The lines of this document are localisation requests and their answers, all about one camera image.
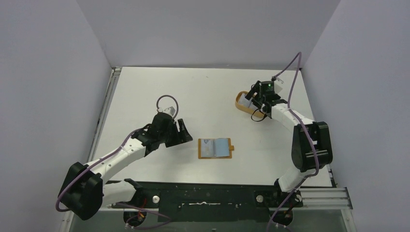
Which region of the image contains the silver credit card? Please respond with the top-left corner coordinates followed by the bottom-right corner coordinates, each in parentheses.
top-left (238, 93), bottom-right (257, 110)

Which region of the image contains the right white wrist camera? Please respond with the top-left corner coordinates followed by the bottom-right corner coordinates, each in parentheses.
top-left (271, 76), bottom-right (284, 85)

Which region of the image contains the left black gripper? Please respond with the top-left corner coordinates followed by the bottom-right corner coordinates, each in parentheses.
top-left (159, 119), bottom-right (191, 148)

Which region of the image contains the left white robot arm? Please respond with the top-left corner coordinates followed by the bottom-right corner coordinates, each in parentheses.
top-left (55, 113), bottom-right (193, 220)

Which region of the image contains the silver card in holder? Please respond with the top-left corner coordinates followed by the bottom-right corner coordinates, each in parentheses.
top-left (200, 139), bottom-right (215, 158)

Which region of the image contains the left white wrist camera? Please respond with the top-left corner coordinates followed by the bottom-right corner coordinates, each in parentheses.
top-left (162, 106), bottom-right (177, 118)

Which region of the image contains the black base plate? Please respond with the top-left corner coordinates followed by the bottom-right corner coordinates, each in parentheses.
top-left (78, 181), bottom-right (305, 225)

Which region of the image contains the yellow leather card holder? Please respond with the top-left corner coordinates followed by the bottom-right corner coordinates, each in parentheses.
top-left (198, 138), bottom-right (235, 160)

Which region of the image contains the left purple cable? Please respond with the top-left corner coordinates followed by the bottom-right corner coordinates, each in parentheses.
top-left (55, 94), bottom-right (179, 231)

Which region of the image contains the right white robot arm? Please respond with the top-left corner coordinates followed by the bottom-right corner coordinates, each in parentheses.
top-left (245, 81), bottom-right (333, 206)

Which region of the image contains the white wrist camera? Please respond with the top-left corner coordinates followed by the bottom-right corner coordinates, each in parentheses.
top-left (271, 76), bottom-right (284, 85)
top-left (162, 106), bottom-right (177, 118)

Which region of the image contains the orange oval tray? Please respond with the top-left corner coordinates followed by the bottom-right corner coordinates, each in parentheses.
top-left (235, 91), bottom-right (272, 122)

